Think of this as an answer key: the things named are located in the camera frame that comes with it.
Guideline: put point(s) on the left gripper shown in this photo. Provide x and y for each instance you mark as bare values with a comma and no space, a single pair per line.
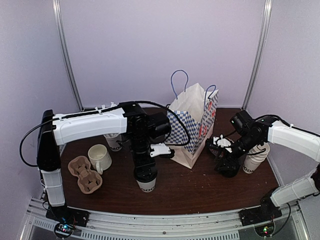
141,172

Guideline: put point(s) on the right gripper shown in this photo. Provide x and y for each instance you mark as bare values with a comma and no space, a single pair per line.
228,158

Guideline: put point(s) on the white paper coffee cup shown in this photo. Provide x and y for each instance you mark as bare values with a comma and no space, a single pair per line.
147,185

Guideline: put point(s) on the blue checkered paper bag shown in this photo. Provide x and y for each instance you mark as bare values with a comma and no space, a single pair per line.
192,116

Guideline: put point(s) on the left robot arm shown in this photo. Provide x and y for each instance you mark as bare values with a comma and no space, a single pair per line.
126,118

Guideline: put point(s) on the stack of black lids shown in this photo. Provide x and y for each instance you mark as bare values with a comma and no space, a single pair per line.
229,173

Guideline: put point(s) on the red floral plate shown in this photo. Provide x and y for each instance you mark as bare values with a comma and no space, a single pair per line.
215,150

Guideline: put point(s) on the stack of paper cups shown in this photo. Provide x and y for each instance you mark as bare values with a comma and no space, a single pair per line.
255,157

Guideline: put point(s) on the paper cup holding straws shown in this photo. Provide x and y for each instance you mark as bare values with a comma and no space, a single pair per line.
113,140

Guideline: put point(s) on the cream ceramic mug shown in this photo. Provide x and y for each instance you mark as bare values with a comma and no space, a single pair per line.
99,157

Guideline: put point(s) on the cardboard cup carrier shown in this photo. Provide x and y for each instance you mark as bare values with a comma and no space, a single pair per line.
88,180

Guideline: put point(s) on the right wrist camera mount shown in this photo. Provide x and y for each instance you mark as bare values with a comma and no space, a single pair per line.
224,143

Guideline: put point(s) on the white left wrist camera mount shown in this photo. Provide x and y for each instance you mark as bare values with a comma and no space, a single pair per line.
161,150

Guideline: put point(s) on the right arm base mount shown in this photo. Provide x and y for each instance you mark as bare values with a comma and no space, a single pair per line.
256,215

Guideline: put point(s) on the aluminium front rail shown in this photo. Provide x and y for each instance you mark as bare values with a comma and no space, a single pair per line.
225,225

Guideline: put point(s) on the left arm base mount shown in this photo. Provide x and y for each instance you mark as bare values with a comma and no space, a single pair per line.
67,215

